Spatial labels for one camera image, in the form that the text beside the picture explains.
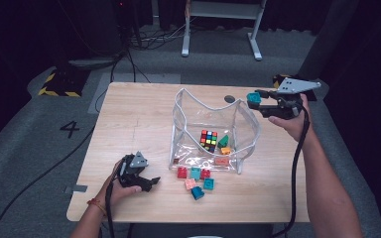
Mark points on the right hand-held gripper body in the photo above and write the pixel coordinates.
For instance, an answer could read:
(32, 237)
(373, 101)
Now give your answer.
(294, 86)

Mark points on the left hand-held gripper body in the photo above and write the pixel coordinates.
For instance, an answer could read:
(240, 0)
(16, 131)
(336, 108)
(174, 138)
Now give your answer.
(135, 162)

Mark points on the green toy brick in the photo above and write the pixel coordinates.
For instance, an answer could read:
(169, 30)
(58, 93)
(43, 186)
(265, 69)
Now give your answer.
(223, 142)

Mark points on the red toy brick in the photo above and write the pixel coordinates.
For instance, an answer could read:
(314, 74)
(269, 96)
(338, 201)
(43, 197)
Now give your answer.
(205, 174)
(182, 172)

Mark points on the orange toy brick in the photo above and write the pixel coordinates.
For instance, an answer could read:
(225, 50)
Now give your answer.
(226, 150)

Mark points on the multicoloured puzzle cube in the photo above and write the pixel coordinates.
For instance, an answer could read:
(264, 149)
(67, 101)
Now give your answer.
(209, 140)

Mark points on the clear plastic bag white trim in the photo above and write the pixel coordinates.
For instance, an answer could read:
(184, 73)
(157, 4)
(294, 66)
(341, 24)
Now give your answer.
(191, 132)

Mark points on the coral toy brick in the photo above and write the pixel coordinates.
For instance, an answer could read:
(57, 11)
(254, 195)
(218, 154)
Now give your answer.
(221, 161)

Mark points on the person's left hand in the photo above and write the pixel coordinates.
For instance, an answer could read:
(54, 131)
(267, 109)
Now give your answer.
(117, 193)

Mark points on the person's right hand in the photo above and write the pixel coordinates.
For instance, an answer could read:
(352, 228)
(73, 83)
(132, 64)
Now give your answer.
(296, 127)

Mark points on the grey table grommet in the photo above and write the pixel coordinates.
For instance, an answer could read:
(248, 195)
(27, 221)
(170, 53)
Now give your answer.
(229, 98)

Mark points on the pink toy brick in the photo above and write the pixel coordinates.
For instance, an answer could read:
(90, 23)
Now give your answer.
(190, 184)

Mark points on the pale teal toy brick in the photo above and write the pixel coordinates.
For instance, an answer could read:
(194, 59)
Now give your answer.
(195, 173)

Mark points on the blue toy brick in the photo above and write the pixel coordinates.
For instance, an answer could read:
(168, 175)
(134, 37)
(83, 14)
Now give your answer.
(197, 193)

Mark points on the grey pole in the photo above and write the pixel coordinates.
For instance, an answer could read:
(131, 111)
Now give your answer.
(330, 36)

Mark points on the grey tape strip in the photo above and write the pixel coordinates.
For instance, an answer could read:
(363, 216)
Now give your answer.
(79, 188)

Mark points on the white metal stand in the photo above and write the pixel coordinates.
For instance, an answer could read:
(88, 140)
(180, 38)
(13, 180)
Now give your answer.
(223, 10)

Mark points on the grey flat base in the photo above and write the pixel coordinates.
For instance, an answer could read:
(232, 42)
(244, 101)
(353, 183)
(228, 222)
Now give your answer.
(92, 62)

